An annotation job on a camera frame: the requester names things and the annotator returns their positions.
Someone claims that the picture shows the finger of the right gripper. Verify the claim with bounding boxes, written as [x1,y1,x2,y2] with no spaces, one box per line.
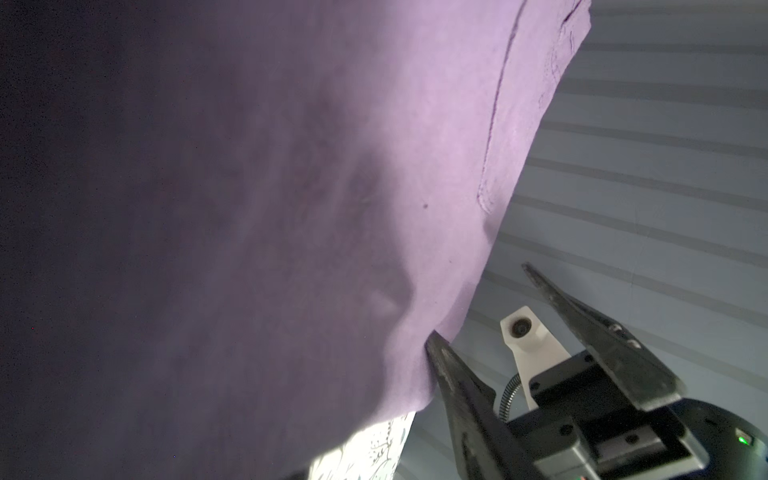
[425,331,544,480]
[522,262,686,412]

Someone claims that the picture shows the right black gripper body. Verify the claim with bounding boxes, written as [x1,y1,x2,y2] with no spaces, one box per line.
[507,352,767,479]

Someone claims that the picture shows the purple pants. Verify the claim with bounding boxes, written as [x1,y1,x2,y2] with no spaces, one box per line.
[1,1,591,479]

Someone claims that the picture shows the floral table mat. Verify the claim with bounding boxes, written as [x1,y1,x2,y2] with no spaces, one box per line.
[308,412,416,480]

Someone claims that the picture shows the right black corrugated cable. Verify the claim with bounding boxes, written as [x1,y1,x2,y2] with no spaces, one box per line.
[497,373,522,424]

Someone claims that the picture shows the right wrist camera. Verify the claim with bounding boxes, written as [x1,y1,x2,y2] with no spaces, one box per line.
[500,306,571,410]

